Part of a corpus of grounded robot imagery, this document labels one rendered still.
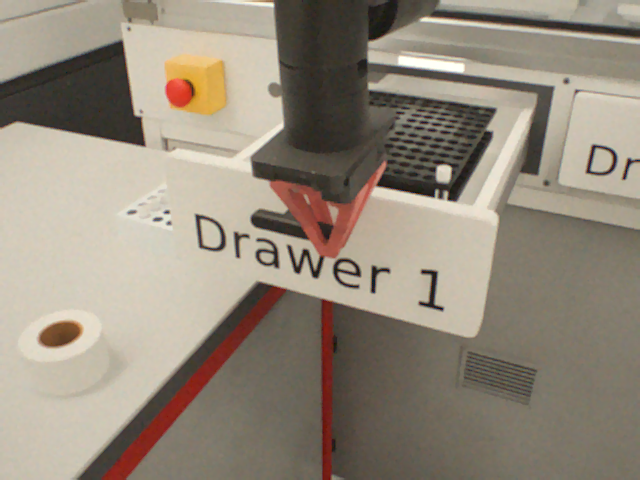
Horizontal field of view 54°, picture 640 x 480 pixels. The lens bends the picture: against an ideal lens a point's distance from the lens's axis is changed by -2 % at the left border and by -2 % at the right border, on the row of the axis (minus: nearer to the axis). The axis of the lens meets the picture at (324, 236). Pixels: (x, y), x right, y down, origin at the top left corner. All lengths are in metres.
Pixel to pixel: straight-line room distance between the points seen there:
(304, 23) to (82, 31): 1.09
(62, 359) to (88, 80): 1.00
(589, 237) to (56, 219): 0.67
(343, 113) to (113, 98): 1.19
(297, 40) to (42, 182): 0.64
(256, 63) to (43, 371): 0.51
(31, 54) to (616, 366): 1.14
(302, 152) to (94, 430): 0.28
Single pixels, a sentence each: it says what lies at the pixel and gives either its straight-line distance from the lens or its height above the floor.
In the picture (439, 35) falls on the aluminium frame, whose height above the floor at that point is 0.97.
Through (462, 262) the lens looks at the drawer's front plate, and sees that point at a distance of 0.49.
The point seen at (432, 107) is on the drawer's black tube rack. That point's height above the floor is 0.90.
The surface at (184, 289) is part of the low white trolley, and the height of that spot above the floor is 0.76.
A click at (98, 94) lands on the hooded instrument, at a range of 1.52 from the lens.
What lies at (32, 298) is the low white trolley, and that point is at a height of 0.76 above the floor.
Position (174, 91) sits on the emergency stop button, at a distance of 0.89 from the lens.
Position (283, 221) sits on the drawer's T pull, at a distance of 0.48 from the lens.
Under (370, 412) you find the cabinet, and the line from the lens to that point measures 1.16.
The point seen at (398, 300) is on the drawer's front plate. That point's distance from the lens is 0.52.
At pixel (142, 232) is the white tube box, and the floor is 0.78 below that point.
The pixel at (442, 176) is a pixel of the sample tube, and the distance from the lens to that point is 0.57.
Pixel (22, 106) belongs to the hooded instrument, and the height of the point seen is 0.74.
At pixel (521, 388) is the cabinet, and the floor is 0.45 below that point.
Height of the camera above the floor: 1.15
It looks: 31 degrees down
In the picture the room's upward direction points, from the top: straight up
